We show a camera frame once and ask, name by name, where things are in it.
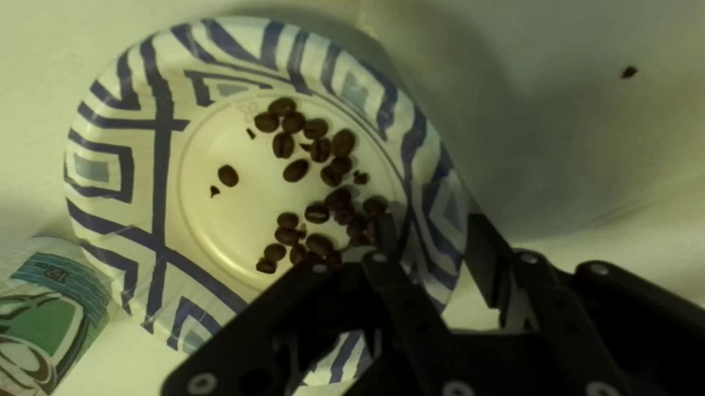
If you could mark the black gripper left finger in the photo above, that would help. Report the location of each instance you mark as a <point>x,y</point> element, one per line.
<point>293,324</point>

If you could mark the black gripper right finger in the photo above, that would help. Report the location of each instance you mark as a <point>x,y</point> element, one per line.
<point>600,332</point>

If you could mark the blue patterned paper bowl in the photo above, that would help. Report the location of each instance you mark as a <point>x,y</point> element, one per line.
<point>174,191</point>

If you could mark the coffee beans pile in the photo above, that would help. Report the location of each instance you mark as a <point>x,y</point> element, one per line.
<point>304,178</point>

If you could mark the patterned paper coffee cup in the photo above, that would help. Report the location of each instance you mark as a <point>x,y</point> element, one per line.
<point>54,305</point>

